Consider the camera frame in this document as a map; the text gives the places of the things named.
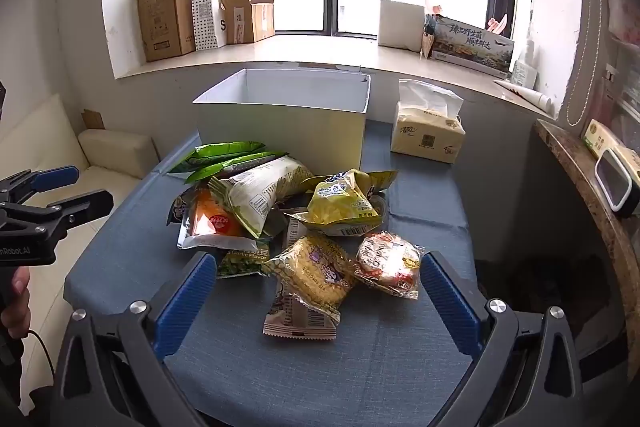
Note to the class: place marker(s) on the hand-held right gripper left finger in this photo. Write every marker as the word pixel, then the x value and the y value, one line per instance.
pixel 185 302

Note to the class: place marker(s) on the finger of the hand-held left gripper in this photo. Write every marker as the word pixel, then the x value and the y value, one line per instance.
pixel 55 177
pixel 85 204

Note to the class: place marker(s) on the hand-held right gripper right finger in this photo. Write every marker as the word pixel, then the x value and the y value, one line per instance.
pixel 450 302

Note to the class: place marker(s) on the green pea snack packet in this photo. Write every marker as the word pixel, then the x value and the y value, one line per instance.
pixel 245 262

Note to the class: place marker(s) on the round rice cracker packet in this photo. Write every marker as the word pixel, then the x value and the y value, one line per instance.
pixel 387 262

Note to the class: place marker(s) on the orange snack packet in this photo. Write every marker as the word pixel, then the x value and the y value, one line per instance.
pixel 212 219

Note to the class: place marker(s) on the dark snack packet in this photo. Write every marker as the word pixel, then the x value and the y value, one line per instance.
pixel 176 209

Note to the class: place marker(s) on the beige snack packet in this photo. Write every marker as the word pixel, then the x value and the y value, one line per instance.
pixel 295 324

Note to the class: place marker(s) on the clear corn snack packet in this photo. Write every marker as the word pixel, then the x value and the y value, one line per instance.
pixel 310 274

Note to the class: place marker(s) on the long white green packet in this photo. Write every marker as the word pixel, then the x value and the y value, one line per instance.
pixel 260 197

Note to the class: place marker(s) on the yellow-green snack packet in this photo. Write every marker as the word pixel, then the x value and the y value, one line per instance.
pixel 382 179

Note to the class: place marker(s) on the yellow cartoon snack packet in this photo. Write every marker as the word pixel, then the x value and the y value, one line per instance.
pixel 340 204

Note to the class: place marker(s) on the white storage box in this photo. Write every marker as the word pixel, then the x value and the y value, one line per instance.
pixel 280 132

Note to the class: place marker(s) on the person's left hand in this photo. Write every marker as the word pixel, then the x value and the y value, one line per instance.
pixel 15 302

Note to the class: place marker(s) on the cardboard scrap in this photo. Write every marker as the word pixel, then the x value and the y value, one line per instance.
pixel 93 119

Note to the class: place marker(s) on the beige tissue pack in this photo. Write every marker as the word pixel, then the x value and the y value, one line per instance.
pixel 425 137

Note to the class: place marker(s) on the brown stone counter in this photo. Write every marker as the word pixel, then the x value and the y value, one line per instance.
pixel 575 167

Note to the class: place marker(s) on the large cardboard box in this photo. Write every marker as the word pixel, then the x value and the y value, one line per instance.
pixel 162 17

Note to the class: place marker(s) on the green and white box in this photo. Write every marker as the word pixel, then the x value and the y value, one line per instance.
pixel 597 139

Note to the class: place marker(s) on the rolled white paper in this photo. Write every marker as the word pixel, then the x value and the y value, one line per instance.
pixel 525 93

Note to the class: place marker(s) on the polka-dot paper bag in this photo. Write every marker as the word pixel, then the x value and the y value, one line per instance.
pixel 202 7

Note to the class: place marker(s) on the small open cardboard box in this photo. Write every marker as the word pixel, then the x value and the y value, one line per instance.
pixel 240 24

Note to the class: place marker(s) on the white plastic bottle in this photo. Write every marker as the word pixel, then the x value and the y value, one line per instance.
pixel 522 72

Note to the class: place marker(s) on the landscape printed carton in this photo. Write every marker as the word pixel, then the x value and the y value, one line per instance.
pixel 470 49

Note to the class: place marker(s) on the small brown paper bag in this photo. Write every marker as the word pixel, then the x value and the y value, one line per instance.
pixel 427 44

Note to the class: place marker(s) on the white windowsill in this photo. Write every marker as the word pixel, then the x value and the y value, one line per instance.
pixel 310 52

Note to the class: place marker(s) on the plain white box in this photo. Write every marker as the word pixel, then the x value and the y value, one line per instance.
pixel 400 27

